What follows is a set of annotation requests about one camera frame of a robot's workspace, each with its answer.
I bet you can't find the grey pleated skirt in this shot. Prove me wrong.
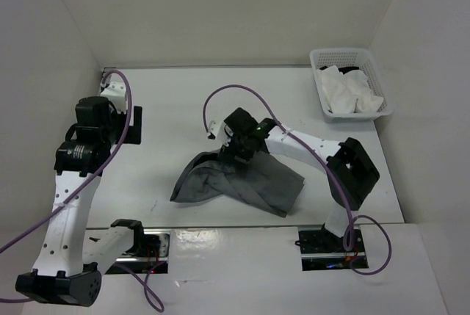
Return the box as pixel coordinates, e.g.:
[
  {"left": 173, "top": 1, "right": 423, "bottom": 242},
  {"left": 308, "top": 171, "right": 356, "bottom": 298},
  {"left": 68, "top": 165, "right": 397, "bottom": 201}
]
[{"left": 170, "top": 151, "right": 305, "bottom": 217}]

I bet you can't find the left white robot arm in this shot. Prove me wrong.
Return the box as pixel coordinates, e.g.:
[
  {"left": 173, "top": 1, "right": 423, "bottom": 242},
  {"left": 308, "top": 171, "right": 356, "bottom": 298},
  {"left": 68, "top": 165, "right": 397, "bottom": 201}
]
[{"left": 15, "top": 95, "right": 146, "bottom": 307}]

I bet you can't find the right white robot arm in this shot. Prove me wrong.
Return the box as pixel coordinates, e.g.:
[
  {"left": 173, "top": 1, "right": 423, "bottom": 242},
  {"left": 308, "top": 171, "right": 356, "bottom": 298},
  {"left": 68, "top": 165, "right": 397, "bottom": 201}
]
[{"left": 208, "top": 108, "right": 380, "bottom": 251}]

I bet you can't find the white crumpled cloth in basket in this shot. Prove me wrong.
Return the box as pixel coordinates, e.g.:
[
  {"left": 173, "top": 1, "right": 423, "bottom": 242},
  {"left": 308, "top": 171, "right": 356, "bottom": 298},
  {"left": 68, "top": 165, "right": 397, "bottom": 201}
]
[{"left": 317, "top": 65, "right": 384, "bottom": 115}]

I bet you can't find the white plastic mesh basket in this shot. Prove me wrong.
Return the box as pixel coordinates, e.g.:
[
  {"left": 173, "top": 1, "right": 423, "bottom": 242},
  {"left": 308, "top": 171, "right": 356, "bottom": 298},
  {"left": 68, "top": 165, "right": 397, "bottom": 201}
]
[{"left": 309, "top": 48, "right": 396, "bottom": 123}]

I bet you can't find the black garment in basket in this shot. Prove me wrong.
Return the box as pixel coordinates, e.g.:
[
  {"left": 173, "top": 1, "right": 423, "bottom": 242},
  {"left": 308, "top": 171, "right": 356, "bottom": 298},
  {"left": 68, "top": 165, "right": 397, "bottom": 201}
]
[{"left": 320, "top": 66, "right": 359, "bottom": 74}]

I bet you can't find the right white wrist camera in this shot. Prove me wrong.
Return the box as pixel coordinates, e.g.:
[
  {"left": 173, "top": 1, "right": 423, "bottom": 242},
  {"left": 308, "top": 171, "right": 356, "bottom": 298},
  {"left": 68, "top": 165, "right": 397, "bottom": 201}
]
[{"left": 207, "top": 120, "right": 231, "bottom": 145}]

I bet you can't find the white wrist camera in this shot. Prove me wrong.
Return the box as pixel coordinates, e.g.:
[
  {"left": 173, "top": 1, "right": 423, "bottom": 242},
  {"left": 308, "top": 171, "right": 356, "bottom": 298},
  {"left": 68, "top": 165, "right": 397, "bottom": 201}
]
[
  {"left": 99, "top": 82, "right": 128, "bottom": 115},
  {"left": 207, "top": 120, "right": 231, "bottom": 145}
]

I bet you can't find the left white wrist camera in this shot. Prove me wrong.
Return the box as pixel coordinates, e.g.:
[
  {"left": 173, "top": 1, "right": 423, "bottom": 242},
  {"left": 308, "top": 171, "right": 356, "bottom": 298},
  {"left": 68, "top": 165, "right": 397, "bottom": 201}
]
[{"left": 99, "top": 82, "right": 128, "bottom": 115}]

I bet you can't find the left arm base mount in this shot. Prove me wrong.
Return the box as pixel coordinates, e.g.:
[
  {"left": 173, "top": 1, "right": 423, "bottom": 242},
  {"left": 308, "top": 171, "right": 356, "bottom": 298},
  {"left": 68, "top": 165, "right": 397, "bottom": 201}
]
[{"left": 106, "top": 229, "right": 170, "bottom": 275}]

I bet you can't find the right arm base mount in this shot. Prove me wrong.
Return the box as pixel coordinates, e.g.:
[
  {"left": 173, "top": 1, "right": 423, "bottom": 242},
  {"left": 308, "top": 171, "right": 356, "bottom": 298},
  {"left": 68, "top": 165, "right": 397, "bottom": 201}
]
[{"left": 294, "top": 228, "right": 369, "bottom": 271}]

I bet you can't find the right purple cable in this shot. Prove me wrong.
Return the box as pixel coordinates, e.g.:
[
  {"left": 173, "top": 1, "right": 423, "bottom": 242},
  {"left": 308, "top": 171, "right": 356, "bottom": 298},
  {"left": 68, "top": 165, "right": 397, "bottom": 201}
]
[{"left": 203, "top": 84, "right": 392, "bottom": 276}]

